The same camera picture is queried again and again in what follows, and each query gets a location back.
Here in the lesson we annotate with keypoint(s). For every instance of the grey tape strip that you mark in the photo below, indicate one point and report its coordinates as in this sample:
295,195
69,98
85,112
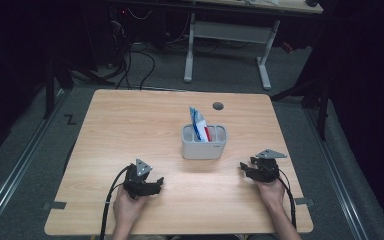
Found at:
305,201
55,205

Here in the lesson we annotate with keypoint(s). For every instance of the dark round table grommet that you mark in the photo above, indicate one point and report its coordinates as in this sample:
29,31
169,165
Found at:
218,106

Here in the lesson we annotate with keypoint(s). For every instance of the white desk frame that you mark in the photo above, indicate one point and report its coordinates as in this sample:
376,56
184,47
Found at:
233,31

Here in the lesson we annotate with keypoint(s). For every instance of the person's right hand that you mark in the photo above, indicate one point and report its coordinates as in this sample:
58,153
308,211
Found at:
272,193

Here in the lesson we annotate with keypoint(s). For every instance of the metal floor rail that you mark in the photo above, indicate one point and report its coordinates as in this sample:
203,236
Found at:
20,156
338,180

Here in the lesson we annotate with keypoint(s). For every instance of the grey plastic organizer container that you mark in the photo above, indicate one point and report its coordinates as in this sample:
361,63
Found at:
204,150

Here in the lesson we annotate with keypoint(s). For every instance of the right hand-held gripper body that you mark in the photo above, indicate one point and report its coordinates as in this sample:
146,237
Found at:
266,168

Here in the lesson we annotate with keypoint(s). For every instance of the black metal stand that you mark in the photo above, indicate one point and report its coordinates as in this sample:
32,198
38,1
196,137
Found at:
49,90
323,110

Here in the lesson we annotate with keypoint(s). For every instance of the person's left hand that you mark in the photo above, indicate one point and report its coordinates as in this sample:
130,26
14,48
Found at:
128,210

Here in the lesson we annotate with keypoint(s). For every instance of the white blue red toothpaste tube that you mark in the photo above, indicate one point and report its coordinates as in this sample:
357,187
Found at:
200,126

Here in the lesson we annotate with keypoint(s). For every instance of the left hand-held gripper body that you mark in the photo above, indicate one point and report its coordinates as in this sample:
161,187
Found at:
136,180

